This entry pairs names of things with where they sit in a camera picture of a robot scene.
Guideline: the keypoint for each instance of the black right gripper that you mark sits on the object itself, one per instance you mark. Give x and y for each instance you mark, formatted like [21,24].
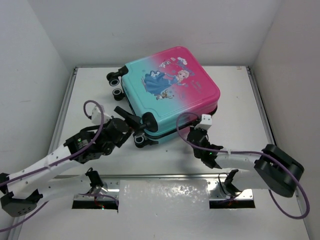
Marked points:
[203,130]

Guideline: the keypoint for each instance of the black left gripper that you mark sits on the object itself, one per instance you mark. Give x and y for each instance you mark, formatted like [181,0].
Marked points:
[135,120]

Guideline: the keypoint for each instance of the teal suitcase with grey lining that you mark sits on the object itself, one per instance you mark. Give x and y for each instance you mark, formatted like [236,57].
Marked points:
[159,87]

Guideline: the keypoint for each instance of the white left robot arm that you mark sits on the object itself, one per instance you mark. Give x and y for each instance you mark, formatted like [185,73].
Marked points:
[23,191]

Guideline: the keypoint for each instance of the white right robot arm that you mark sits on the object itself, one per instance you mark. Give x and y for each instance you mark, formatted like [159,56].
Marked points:
[270,169]

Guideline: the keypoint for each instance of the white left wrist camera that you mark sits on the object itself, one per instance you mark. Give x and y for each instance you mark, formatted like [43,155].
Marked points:
[98,113]

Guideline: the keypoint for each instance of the silver mounting rail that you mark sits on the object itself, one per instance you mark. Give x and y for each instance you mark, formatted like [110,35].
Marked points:
[169,185]

